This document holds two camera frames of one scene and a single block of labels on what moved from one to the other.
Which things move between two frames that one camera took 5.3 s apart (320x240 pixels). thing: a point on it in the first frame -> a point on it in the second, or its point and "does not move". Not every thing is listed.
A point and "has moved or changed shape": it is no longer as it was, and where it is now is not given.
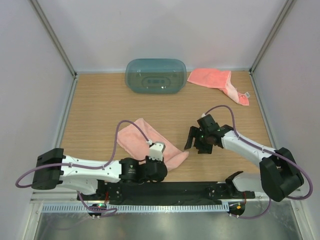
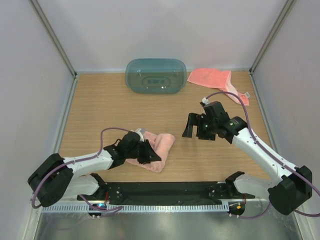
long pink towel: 133,144 has moved or changed shape
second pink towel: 218,78 does not move
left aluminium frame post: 50,32 does not move
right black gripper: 195,132 -> 194,119
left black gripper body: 148,160 -> 133,153
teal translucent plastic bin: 155,76 does not move
